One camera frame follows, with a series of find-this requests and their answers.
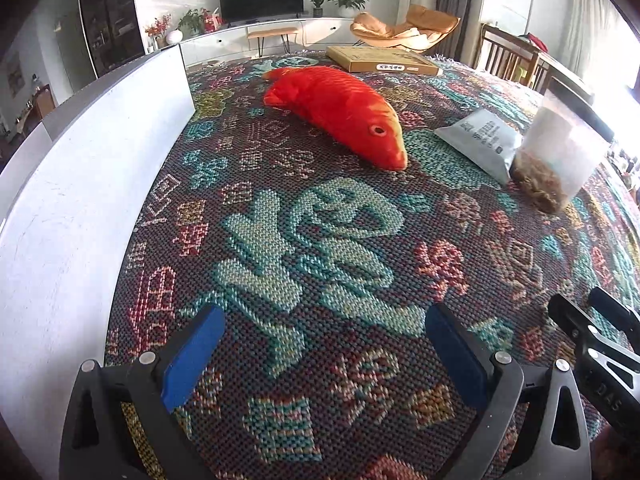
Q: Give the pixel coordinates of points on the orange lounge chair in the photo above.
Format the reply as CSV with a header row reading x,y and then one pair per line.
x,y
400,30

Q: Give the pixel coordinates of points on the clear jar with black lid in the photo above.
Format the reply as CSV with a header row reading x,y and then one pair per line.
x,y
555,145

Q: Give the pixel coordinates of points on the red flower arrangement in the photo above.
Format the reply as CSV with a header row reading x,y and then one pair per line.
x,y
157,27

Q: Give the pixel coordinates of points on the grey foil pouch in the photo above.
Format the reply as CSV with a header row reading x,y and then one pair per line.
x,y
480,140

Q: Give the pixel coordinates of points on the green bushy potted plant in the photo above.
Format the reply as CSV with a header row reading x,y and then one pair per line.
x,y
190,22

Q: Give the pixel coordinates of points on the red fish plush toy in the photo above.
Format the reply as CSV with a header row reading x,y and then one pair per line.
x,y
340,105

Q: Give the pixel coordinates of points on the white television cabinet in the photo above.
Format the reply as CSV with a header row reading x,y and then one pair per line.
x,y
320,30

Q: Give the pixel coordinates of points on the wooden dining table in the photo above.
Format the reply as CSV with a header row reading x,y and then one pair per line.
x,y
547,67

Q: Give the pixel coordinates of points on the flat cardboard box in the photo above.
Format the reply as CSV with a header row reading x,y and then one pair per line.
x,y
380,57

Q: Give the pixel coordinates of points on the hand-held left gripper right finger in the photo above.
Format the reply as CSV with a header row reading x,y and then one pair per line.
x,y
455,355

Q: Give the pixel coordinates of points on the grey curtain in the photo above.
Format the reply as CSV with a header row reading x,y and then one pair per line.
x,y
457,5

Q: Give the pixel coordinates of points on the red item on table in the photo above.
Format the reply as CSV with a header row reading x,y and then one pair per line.
x,y
537,41

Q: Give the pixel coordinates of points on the wooden dining chair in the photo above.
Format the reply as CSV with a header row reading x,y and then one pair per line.
x,y
500,55

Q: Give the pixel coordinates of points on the white round vase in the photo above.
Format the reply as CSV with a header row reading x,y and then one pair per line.
x,y
174,36

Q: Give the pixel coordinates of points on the wooden stool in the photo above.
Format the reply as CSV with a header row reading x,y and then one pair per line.
x,y
272,31

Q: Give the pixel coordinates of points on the small potted plant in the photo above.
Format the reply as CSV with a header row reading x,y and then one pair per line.
x,y
317,6

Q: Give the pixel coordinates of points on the dark glass cabinet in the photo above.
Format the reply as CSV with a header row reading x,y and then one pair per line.
x,y
110,10

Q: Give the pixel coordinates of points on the patterned woven blanket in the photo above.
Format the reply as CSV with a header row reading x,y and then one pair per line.
x,y
325,240

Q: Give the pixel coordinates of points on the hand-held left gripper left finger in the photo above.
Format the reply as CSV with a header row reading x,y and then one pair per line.
x,y
192,355

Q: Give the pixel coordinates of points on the red gift decoration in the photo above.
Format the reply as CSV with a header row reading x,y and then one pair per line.
x,y
212,20

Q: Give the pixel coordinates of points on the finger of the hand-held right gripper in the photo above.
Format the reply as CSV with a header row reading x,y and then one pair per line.
x,y
612,307
570,317

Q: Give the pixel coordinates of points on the sheer white curtain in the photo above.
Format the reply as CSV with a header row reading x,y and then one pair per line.
x,y
595,20

